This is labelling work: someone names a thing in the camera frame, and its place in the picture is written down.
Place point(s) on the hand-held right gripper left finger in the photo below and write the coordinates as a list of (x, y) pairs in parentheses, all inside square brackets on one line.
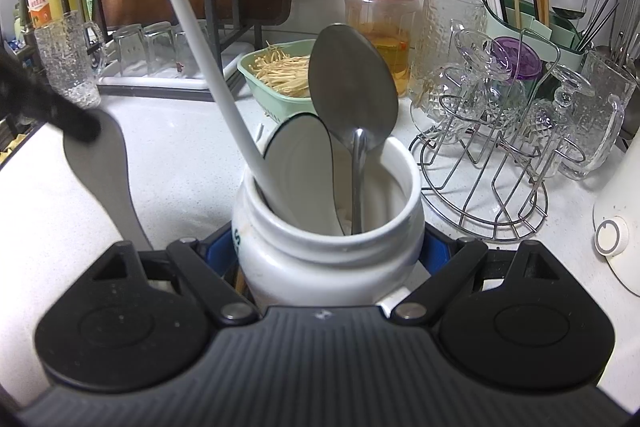
[(220, 247)]

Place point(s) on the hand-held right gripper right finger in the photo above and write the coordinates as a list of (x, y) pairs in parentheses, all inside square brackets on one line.
[(435, 252)]

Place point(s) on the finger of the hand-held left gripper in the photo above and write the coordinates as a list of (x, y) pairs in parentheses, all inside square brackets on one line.
[(50, 107)]

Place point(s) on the wooden chopstick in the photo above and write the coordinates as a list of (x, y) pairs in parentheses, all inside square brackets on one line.
[(240, 282)]

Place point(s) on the white ceramic spoon dark rim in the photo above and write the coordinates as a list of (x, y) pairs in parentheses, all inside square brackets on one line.
[(110, 167), (300, 167)]

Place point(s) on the white ceramic jar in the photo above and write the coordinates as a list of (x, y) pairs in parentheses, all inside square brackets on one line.
[(320, 267)]

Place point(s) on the white chopstick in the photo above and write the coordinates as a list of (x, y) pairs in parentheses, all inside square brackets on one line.
[(200, 57)]

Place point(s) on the large metal spoon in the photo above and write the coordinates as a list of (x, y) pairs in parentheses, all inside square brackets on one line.
[(350, 82)]

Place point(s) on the clear drinking glass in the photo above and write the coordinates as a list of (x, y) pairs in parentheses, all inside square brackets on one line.
[(129, 52), (160, 49), (181, 52)]

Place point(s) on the green plastic basket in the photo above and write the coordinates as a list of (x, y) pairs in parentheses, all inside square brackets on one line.
[(270, 104)]

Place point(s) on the bundle of dry noodles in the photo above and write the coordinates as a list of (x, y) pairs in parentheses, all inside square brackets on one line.
[(280, 74)]

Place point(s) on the black metal dish rack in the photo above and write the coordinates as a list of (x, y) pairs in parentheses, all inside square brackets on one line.
[(210, 7)]

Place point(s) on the white electric kettle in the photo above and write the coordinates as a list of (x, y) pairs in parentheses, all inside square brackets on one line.
[(625, 207)]

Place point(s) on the crystal stemmed goblet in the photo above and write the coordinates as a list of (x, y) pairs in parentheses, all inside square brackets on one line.
[(480, 52), (570, 82)]

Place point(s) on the large textured glass mug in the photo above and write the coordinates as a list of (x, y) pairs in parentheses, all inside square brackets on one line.
[(595, 117)]

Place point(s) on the purple lidded cup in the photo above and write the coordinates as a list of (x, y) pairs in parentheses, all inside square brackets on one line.
[(517, 57)]

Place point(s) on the tall textured glass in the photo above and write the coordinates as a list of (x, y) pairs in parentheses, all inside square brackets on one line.
[(440, 32)]

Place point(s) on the plastic jar red lid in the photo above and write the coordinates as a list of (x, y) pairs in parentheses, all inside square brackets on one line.
[(380, 32)]

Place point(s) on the green chopstick holder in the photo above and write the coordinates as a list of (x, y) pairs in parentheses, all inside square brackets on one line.
[(562, 34)]

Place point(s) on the metal ladle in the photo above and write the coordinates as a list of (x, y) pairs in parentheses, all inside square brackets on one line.
[(570, 13)]

